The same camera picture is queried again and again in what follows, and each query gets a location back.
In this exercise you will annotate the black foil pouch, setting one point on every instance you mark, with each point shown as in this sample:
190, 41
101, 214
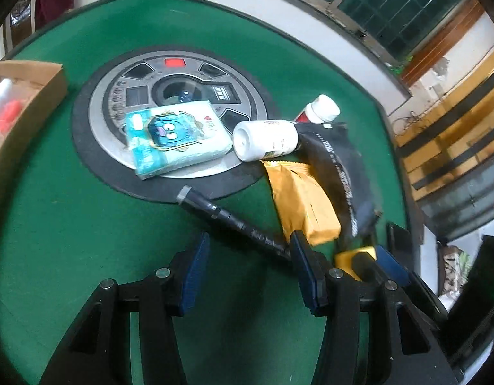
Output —
339, 176

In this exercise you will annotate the black pen tube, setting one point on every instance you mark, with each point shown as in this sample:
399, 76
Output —
234, 220

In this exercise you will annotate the shallow cardboard box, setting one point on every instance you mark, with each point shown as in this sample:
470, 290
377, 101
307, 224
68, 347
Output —
34, 88

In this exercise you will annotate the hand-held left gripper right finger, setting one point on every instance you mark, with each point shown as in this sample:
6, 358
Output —
307, 278

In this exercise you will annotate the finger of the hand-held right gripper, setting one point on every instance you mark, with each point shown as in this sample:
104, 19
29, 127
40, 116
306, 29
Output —
363, 268
393, 264

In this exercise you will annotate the black flat panel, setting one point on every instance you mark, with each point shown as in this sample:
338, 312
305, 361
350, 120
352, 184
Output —
479, 300

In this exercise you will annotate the large white bottle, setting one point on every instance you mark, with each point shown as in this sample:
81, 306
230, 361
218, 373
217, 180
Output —
0, 96

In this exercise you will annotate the green framed window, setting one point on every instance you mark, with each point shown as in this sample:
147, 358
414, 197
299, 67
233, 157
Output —
399, 4

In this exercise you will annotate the white bottle with red label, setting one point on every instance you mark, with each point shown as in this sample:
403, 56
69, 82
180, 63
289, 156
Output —
321, 108

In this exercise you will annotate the orange snack packet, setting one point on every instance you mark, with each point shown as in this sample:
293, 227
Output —
303, 204

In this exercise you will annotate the patterned cushion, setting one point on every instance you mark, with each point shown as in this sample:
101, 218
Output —
453, 272

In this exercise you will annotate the teal cartoon tissue pack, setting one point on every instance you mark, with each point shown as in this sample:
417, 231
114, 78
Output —
176, 136

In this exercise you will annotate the round grey table centre panel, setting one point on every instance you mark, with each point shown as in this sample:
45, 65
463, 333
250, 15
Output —
110, 128

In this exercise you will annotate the wooden slatted furniture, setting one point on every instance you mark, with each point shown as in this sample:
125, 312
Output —
451, 144

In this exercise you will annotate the small white pill bottle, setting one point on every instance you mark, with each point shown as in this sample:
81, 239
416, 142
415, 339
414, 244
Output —
265, 140

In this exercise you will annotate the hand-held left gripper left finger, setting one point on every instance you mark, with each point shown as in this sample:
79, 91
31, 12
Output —
192, 274

